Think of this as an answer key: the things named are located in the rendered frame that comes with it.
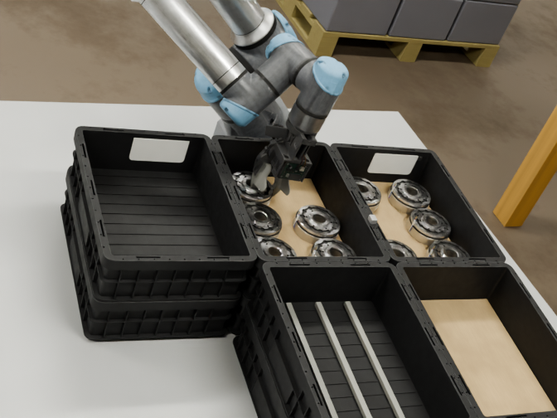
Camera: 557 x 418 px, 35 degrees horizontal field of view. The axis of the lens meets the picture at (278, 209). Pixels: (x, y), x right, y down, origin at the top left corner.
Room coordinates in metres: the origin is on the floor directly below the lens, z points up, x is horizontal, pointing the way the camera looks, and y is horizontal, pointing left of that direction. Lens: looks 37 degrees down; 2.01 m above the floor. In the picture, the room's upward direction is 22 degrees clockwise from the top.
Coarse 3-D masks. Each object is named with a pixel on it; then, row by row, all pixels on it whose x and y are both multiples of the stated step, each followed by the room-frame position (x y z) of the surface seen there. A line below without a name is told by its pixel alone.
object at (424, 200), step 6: (396, 180) 1.84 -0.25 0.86; (402, 180) 1.85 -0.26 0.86; (408, 180) 1.86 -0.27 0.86; (396, 186) 1.82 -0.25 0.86; (402, 186) 1.83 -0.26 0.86; (420, 186) 1.86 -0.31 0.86; (396, 192) 1.79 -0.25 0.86; (402, 192) 1.80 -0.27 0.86; (426, 192) 1.84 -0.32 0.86; (402, 198) 1.77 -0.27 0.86; (408, 198) 1.78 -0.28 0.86; (414, 198) 1.79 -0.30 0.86; (420, 198) 1.80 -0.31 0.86; (426, 198) 1.82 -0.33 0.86; (408, 204) 1.77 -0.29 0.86; (414, 204) 1.77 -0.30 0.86; (420, 204) 1.78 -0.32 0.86; (426, 204) 1.79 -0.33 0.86
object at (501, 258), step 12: (336, 144) 1.78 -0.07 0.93; (348, 144) 1.80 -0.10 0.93; (360, 144) 1.82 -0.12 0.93; (336, 156) 1.73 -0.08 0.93; (432, 156) 1.91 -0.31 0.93; (444, 168) 1.86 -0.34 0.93; (360, 192) 1.63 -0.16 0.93; (456, 192) 1.79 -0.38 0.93; (468, 204) 1.75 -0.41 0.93; (480, 228) 1.68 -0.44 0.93; (384, 240) 1.49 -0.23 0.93; (492, 240) 1.65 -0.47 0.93; (396, 264) 1.44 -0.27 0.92
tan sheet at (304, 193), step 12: (300, 192) 1.68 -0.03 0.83; (312, 192) 1.70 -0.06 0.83; (276, 204) 1.60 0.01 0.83; (288, 204) 1.62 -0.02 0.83; (300, 204) 1.64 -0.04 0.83; (312, 204) 1.66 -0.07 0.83; (288, 216) 1.58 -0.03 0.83; (288, 228) 1.54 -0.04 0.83; (288, 240) 1.50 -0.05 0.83; (300, 240) 1.52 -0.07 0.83; (300, 252) 1.48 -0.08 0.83
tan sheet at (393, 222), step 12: (384, 192) 1.82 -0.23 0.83; (384, 204) 1.77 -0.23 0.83; (384, 216) 1.72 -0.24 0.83; (396, 216) 1.74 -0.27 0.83; (408, 216) 1.76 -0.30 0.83; (384, 228) 1.68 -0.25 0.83; (396, 228) 1.69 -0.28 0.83; (396, 240) 1.65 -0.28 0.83; (408, 240) 1.67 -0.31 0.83; (420, 252) 1.64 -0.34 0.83
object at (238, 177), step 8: (232, 176) 1.60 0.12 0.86; (240, 176) 1.61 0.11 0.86; (248, 176) 1.62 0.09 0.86; (240, 184) 1.58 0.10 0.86; (240, 192) 1.55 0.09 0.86; (248, 192) 1.56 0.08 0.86; (256, 192) 1.57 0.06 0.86; (264, 192) 1.59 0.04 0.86; (272, 192) 1.60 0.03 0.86; (256, 200) 1.55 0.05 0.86; (264, 200) 1.57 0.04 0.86
